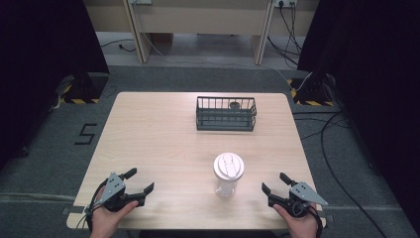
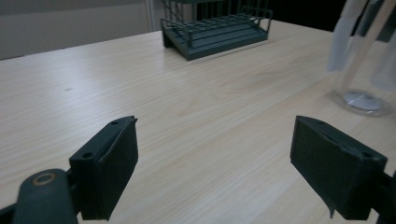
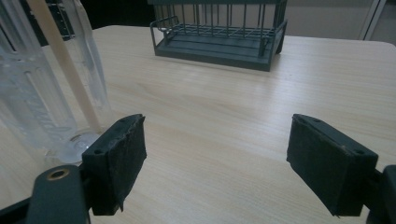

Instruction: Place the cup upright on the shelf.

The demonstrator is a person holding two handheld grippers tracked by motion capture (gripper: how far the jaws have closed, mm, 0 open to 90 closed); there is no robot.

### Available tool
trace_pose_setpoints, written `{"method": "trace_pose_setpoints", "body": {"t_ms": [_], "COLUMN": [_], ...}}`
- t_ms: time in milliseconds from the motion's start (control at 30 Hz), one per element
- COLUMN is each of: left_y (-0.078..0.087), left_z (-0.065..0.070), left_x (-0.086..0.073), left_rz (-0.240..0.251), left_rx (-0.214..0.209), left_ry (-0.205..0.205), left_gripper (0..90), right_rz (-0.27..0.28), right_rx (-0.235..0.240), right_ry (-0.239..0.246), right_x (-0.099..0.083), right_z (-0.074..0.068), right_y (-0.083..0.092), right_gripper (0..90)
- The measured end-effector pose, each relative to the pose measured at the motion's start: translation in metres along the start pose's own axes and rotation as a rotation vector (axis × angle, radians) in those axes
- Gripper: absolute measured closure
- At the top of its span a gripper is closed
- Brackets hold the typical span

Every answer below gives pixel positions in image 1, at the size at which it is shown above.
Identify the black cable bundle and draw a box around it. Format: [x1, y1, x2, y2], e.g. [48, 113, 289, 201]
[266, 1, 303, 67]

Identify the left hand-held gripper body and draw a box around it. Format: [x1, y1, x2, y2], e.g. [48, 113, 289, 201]
[97, 172, 140, 213]

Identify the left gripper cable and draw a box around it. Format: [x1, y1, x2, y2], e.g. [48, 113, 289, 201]
[74, 178, 110, 232]

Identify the beige wooden desk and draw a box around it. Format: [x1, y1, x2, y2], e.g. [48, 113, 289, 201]
[82, 0, 321, 65]

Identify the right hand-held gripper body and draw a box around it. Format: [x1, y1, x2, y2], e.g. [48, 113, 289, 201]
[276, 180, 329, 218]

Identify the person's left hand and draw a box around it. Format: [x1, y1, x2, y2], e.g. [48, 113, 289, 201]
[89, 185, 140, 238]

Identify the black curtain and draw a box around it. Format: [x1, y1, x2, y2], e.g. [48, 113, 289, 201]
[0, 0, 111, 170]
[296, 0, 420, 229]

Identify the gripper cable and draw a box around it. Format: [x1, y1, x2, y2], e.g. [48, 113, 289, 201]
[74, 178, 110, 232]
[306, 202, 325, 238]

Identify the black floor cable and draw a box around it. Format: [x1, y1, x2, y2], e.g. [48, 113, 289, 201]
[291, 110, 389, 238]
[99, 38, 137, 54]

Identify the clear cup with white lid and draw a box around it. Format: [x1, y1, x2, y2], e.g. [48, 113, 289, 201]
[213, 152, 246, 198]

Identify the person's right hand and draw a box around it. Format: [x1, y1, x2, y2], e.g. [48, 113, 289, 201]
[272, 201, 320, 238]

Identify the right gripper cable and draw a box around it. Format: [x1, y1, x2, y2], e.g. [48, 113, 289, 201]
[306, 202, 325, 238]

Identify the dark wire basket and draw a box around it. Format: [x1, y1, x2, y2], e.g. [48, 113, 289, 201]
[195, 95, 258, 133]

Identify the black stand base striped tape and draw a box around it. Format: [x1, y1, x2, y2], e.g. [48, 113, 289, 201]
[286, 72, 337, 107]
[58, 72, 110, 105]

